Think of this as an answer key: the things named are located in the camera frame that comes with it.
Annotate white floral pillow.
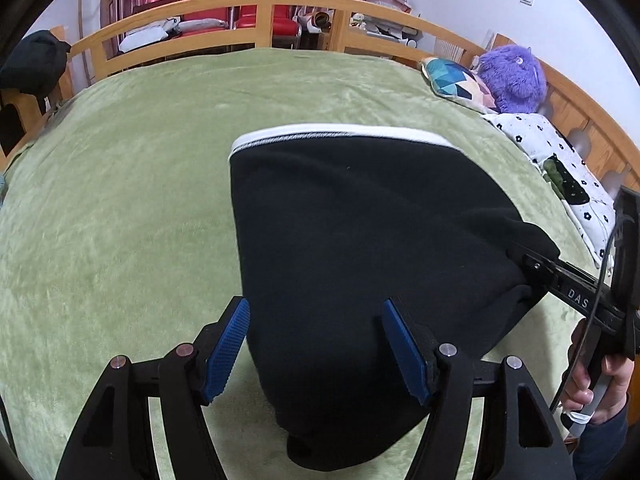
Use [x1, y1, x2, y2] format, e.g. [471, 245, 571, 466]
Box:
[482, 112, 618, 268]

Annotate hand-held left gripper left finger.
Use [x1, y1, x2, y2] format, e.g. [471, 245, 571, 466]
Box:
[55, 296, 252, 480]

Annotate green fleece blanket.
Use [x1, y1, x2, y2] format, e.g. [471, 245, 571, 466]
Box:
[0, 47, 621, 480]

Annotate white plastic bag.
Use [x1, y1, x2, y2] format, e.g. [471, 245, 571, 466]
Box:
[119, 19, 181, 52]

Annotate black jacket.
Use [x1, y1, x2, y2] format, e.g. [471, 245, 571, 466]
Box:
[0, 30, 72, 98]

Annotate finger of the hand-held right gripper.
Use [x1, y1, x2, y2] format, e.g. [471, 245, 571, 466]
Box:
[507, 241, 626, 332]

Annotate black pants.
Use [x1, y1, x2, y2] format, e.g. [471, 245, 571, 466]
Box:
[227, 122, 561, 472]

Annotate geometric patterned cushion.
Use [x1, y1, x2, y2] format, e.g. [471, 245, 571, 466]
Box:
[419, 56, 501, 113]

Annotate cluttered desk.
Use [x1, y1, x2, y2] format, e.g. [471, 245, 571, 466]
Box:
[345, 0, 437, 52]

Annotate dark wooden chair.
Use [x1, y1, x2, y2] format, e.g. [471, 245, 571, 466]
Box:
[131, 0, 182, 23]

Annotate wooden coat rack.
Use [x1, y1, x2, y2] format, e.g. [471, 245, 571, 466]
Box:
[77, 0, 117, 86]

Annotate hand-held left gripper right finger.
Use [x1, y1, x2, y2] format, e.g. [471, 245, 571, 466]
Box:
[381, 297, 577, 480]

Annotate person's right hand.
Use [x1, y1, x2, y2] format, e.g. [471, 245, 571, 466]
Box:
[561, 319, 632, 426]

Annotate purple plush toy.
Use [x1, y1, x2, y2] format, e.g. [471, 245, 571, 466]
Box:
[472, 44, 547, 114]

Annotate person's right forearm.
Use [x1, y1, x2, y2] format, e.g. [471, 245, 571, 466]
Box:
[569, 395, 631, 480]

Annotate wooden bed frame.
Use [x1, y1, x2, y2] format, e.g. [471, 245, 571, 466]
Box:
[0, 0, 640, 202]

